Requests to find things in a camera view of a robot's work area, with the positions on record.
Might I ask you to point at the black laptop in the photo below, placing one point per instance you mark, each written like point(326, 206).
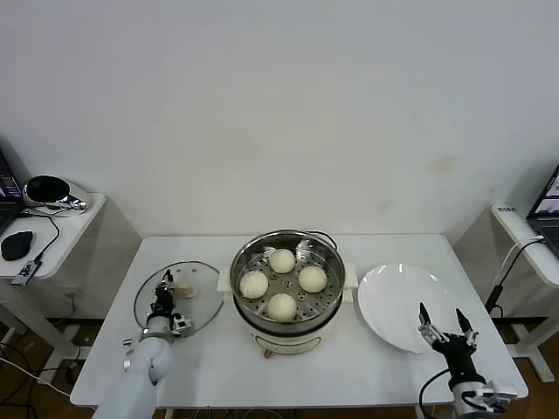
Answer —
point(8, 187)
point(548, 214)

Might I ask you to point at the perforated steel steamer basket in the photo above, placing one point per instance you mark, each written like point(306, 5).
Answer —
point(244, 262)

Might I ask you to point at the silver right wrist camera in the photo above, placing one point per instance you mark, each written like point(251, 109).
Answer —
point(498, 390)

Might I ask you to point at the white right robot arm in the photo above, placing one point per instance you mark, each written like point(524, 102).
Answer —
point(467, 406)

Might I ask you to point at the cream electric cooker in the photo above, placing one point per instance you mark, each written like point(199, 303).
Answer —
point(288, 345)

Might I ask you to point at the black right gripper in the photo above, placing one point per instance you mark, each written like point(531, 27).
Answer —
point(458, 353)

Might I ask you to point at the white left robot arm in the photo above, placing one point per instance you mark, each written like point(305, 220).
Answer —
point(144, 362)

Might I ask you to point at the round glass pot lid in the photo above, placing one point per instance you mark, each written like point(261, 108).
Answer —
point(205, 305)

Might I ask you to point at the round white plate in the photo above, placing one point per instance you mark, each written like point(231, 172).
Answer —
point(402, 301)

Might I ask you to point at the black computer mouse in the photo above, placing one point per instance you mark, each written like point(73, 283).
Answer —
point(17, 245)

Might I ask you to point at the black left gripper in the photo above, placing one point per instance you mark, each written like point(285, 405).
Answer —
point(163, 303)

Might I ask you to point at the white steamed baozi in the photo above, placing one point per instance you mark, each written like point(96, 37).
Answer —
point(253, 285)
point(312, 279)
point(281, 261)
point(280, 307)

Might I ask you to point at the white side table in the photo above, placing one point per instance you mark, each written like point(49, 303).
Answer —
point(548, 264)
point(70, 227)

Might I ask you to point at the chrome and black headset device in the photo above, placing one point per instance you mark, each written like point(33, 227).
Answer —
point(48, 190)

